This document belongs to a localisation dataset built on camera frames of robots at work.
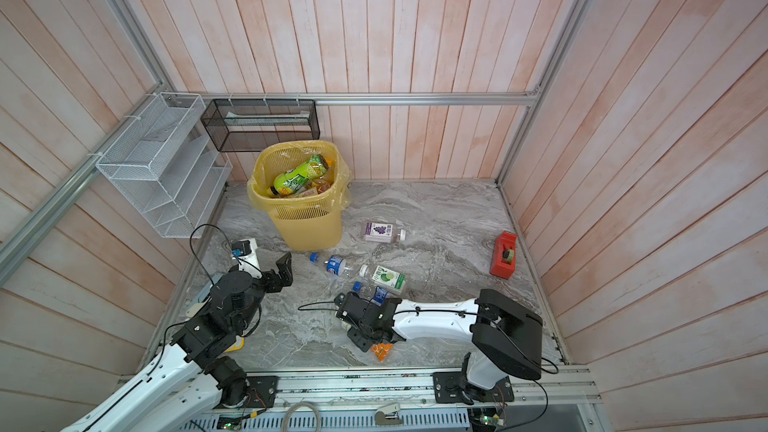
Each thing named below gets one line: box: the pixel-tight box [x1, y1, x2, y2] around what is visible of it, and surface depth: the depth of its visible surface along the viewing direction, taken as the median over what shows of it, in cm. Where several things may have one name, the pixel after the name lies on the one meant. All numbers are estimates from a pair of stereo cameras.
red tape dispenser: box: [490, 230, 518, 280], surface depth 94 cm
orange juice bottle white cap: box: [370, 343, 393, 362], surface depth 76 cm
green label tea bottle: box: [267, 154, 329, 197], surface depth 89 cm
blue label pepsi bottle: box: [309, 252, 354, 277], surface depth 94 cm
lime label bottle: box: [359, 264, 406, 294], surface depth 92 cm
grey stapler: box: [374, 402, 403, 426], surface depth 71 cm
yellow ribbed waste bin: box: [252, 141, 346, 252], surface depth 89 cm
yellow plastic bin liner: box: [246, 140, 352, 216], surface depth 89 cm
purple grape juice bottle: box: [364, 222, 407, 243], surface depth 103 cm
